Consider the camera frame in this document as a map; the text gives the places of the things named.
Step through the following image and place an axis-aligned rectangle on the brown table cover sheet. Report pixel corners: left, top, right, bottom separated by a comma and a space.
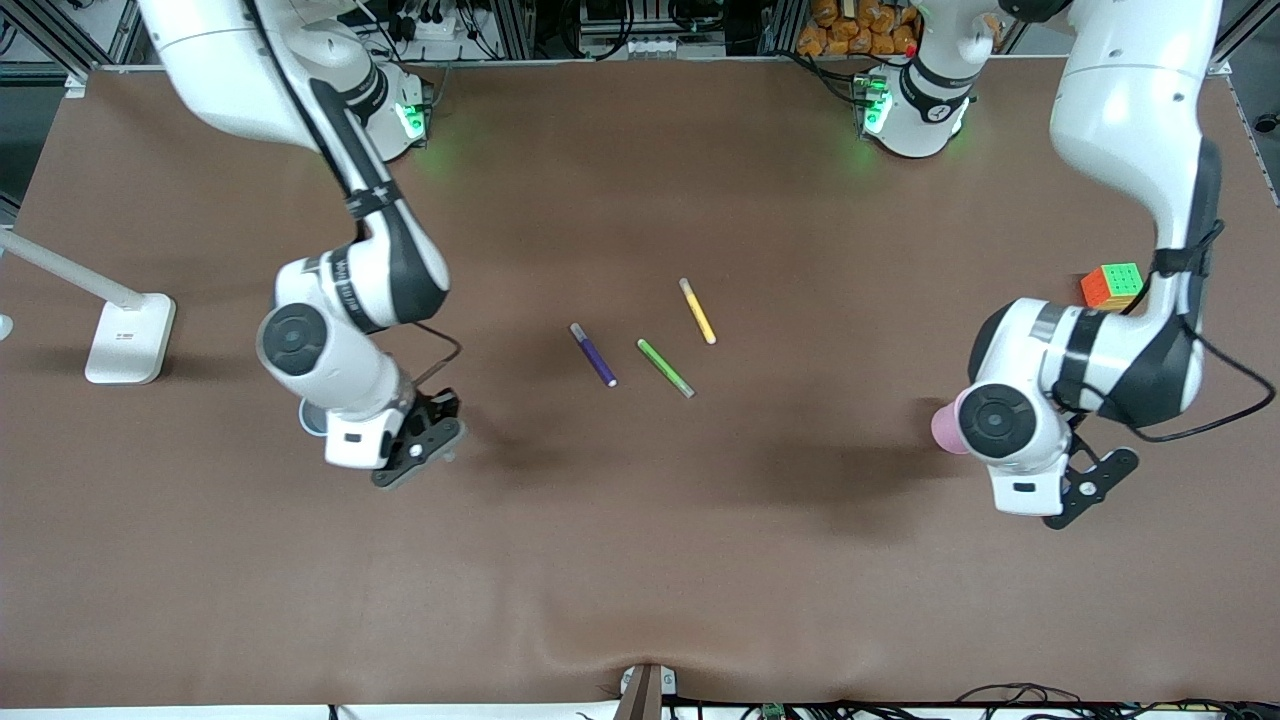
0, 55, 1280, 709

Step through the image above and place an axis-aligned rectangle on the aluminium frame profile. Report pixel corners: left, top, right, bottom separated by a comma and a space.
0, 0, 101, 98
1210, 0, 1280, 77

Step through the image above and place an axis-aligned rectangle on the white power strip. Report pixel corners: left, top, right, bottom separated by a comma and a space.
395, 5, 466, 43

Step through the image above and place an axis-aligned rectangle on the background metal equipment rack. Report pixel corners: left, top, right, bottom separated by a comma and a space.
490, 0, 801, 61

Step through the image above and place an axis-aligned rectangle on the purple marker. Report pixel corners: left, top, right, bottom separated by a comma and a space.
569, 322, 619, 389

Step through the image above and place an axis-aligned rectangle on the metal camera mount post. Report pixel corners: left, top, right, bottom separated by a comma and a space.
613, 662, 679, 720

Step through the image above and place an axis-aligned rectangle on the black cable bundle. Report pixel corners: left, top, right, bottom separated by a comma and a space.
570, 683, 1280, 720

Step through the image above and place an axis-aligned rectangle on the orange snack bag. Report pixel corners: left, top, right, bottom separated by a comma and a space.
797, 0, 923, 58

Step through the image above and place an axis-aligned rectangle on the pink plastic cup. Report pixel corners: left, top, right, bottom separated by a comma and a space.
930, 395, 966, 456

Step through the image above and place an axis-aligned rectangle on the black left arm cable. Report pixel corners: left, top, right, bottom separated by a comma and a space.
1060, 220, 1278, 443

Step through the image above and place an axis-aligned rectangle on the white desk lamp stand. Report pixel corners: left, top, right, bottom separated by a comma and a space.
0, 222, 177, 386

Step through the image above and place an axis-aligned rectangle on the green marker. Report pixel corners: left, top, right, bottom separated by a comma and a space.
636, 338, 696, 400

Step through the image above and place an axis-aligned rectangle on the yellow marker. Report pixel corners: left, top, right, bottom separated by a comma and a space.
678, 277, 718, 346

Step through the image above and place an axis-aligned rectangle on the colourful puzzle cube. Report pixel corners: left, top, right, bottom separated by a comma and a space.
1079, 262, 1145, 312

